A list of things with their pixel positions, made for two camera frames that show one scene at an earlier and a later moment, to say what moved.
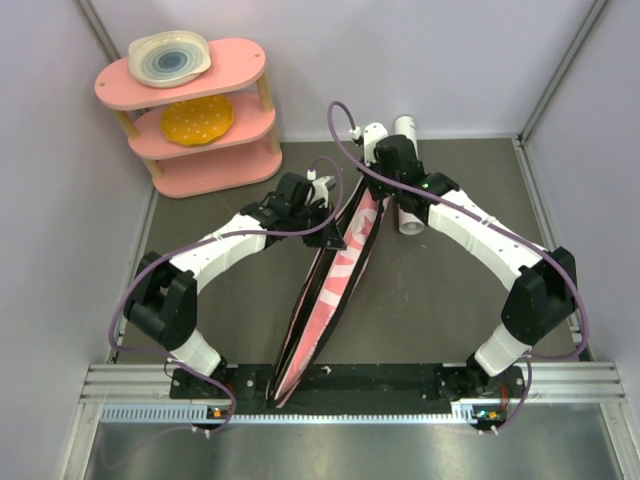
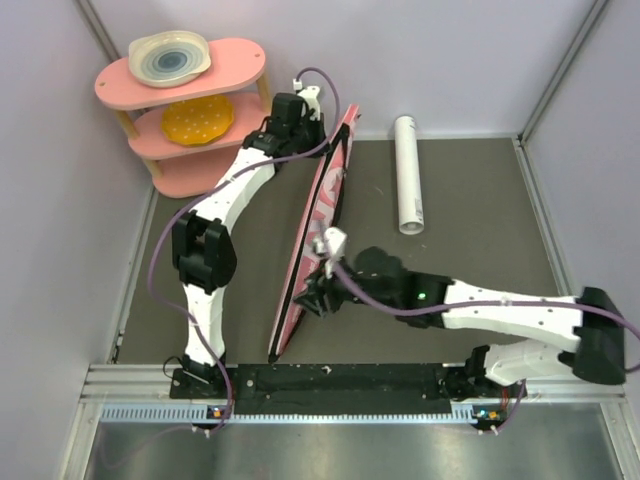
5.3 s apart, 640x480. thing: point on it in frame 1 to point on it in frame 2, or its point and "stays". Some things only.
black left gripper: [328, 238] to [318, 127]
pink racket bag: [330, 287] to [319, 213]
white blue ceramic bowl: [168, 59] stays
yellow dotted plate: [198, 121] stays
